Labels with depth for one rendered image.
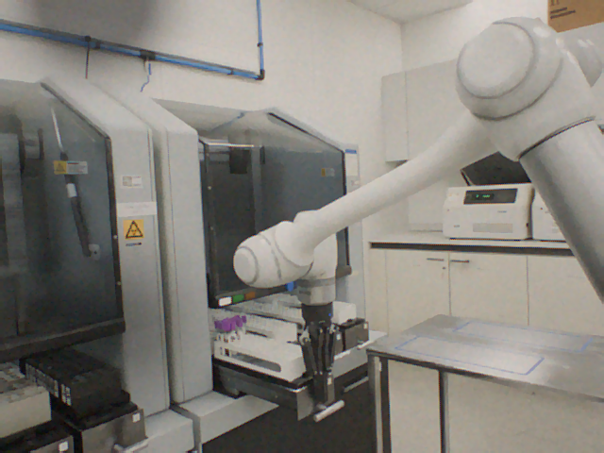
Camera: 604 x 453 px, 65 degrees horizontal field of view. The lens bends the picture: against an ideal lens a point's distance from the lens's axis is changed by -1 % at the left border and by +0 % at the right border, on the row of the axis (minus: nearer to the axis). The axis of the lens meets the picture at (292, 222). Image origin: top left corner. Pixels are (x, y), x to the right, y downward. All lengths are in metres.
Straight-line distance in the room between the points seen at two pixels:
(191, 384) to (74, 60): 1.59
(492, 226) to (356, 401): 1.92
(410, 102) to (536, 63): 3.33
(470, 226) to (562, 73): 2.76
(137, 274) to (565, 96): 0.93
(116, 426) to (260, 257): 0.48
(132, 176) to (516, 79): 0.84
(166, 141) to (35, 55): 1.22
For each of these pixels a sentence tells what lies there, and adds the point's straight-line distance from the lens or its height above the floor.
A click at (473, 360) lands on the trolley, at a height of 0.82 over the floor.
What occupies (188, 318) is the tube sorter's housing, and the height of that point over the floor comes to 0.95.
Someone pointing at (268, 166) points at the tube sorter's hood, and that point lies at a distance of 1.43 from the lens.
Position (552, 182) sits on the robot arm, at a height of 1.25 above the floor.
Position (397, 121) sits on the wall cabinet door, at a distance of 4.01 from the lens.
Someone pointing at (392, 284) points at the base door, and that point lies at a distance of 3.75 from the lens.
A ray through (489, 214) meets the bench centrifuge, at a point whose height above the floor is 1.07.
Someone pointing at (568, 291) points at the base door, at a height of 0.62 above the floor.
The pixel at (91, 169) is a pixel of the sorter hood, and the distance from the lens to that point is 1.13.
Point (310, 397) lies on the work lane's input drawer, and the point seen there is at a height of 0.78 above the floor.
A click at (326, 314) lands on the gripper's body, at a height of 0.98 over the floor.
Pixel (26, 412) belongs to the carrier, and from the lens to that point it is 1.14.
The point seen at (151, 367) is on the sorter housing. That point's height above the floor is 0.86.
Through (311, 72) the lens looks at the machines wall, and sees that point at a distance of 3.43.
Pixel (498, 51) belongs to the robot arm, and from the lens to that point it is 0.67.
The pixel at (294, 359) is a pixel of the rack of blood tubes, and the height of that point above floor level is 0.86.
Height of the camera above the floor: 1.25
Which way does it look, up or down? 3 degrees down
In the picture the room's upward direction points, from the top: 3 degrees counter-clockwise
